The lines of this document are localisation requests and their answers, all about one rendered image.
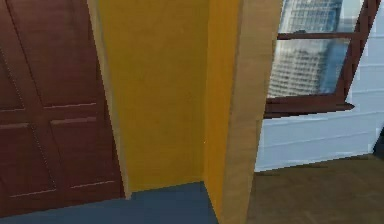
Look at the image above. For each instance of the dark red-brown room door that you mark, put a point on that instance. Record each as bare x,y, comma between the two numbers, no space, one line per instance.
56,100

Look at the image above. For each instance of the dark brown framed window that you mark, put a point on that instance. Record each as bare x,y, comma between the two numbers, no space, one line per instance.
310,66

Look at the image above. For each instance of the dark blue-black object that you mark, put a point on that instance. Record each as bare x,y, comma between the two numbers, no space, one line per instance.
380,146

